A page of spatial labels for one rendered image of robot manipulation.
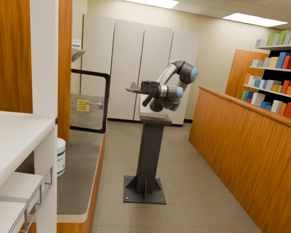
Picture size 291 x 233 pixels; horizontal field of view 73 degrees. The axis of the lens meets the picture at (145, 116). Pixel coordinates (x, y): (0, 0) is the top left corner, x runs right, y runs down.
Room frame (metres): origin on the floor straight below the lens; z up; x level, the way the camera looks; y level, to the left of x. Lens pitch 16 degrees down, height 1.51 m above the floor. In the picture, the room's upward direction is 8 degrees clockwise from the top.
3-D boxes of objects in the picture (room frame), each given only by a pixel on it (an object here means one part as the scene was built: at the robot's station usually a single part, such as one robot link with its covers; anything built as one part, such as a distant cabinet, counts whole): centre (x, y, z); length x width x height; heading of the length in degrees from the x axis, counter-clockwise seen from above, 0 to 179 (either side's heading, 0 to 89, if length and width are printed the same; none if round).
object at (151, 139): (2.03, -0.10, 0.45); 0.48 x 0.48 x 0.90; 7
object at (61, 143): (0.80, 0.41, 1.02); 0.13 x 0.13 x 0.15
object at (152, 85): (1.24, 0.00, 1.34); 0.12 x 0.08 x 0.09; 100
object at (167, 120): (2.03, -0.10, 0.92); 0.32 x 0.32 x 0.04; 7
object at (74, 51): (1.38, 0.54, 1.46); 0.32 x 0.11 x 0.10; 9
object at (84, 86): (1.22, 0.40, 1.19); 0.30 x 0.01 x 0.40; 90
